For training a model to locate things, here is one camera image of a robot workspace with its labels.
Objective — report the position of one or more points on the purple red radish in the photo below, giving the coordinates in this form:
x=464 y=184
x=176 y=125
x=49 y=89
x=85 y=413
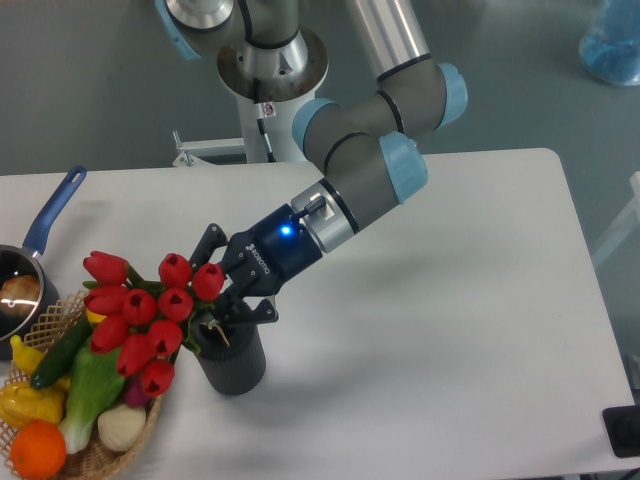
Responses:
x=133 y=393

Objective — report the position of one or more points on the black device at edge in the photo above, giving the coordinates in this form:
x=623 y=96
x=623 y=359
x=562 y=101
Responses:
x=622 y=426

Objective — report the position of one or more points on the white garlic bulb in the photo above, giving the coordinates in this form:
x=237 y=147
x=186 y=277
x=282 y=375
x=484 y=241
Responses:
x=119 y=427

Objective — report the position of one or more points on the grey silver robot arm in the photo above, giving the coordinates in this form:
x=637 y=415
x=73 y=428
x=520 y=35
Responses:
x=369 y=165

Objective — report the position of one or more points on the red tulip bouquet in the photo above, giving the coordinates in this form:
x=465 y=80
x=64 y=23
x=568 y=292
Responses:
x=146 y=322

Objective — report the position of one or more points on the blue plastic bag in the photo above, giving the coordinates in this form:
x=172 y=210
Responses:
x=609 y=49

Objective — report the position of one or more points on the yellow bell pepper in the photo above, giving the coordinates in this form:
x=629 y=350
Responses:
x=21 y=405

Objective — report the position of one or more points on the brown bread in pan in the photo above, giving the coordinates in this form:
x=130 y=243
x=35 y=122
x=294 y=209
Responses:
x=19 y=296

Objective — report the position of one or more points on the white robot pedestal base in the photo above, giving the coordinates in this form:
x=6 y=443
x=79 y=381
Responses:
x=266 y=135

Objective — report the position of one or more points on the yellow banana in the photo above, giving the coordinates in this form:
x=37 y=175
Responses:
x=25 y=357

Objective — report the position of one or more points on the orange fruit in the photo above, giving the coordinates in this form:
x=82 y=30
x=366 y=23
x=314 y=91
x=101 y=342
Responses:
x=38 y=451

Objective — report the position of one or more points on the white frame at right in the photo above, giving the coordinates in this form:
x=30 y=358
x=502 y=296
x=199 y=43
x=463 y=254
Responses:
x=619 y=229

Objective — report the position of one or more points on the green bok choy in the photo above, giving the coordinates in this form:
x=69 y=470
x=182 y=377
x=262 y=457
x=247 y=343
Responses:
x=95 y=385

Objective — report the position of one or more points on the blue handled saucepan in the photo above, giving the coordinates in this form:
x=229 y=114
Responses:
x=25 y=260

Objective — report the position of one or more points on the dark grey ribbed vase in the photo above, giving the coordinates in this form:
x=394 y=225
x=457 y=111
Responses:
x=233 y=359

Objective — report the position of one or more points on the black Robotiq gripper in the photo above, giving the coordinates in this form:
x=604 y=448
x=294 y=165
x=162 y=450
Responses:
x=258 y=262

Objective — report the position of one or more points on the dark green cucumber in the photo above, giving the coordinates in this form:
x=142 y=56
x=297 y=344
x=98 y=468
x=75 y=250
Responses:
x=59 y=359

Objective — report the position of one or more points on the yellow squash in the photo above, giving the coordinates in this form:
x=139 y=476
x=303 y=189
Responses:
x=95 y=318

